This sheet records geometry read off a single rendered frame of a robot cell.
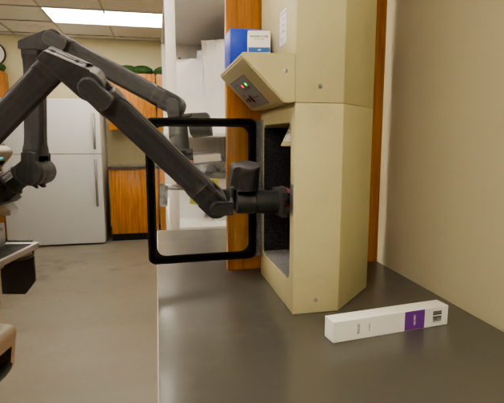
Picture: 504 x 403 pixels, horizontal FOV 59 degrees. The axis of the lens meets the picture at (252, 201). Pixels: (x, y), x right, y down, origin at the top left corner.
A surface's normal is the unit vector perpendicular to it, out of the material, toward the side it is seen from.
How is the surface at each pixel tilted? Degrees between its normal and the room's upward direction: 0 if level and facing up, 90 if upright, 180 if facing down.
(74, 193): 90
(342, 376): 0
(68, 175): 90
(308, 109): 90
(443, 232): 90
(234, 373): 0
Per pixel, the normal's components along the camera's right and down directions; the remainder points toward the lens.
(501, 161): -0.98, 0.03
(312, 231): 0.21, 0.14
